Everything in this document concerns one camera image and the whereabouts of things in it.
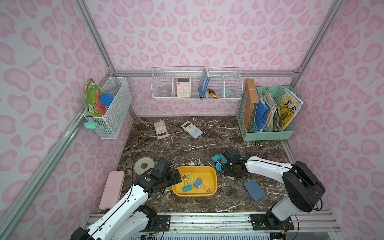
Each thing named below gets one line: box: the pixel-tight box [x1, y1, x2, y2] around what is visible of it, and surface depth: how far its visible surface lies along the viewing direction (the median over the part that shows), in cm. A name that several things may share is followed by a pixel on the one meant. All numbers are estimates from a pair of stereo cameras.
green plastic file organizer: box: [236, 85, 296, 142], surface depth 102 cm
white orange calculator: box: [176, 77, 191, 98], surface depth 96 cm
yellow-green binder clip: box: [181, 172, 195, 183], surface depth 89 cm
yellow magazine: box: [279, 87, 304, 131], surface depth 100 cm
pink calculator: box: [153, 120, 169, 140], surface depth 112 cm
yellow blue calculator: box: [180, 120, 204, 139], surface depth 112 cm
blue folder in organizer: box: [255, 95, 270, 133], surface depth 99 cm
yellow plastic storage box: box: [172, 166, 218, 197], surface depth 87 cm
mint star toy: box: [84, 118, 98, 130], surface depth 64 cm
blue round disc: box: [100, 93, 114, 107], surface depth 77 cm
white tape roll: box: [134, 157, 158, 175], surface depth 97 cm
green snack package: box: [84, 78, 106, 117], surface depth 72 cm
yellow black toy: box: [207, 89, 218, 99], surface depth 94 cm
